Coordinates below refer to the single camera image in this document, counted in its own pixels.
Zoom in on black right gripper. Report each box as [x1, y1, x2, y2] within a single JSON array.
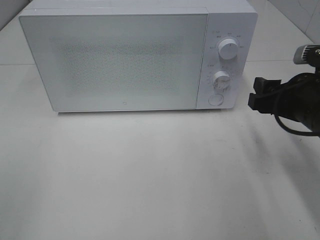
[[248, 73, 320, 125]]

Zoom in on white microwave knob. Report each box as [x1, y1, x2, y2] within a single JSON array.
[[217, 37, 239, 60], [213, 71, 231, 90]]

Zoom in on round white door button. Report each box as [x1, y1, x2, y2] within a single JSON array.
[[208, 94, 224, 106]]

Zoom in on white microwave door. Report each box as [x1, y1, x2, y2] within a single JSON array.
[[19, 14, 208, 112]]

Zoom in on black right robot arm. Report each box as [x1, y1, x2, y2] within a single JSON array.
[[248, 72, 320, 137]]

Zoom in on white microwave oven body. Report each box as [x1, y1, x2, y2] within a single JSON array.
[[19, 0, 258, 112]]

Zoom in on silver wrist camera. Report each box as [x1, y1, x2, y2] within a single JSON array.
[[293, 44, 320, 68]]

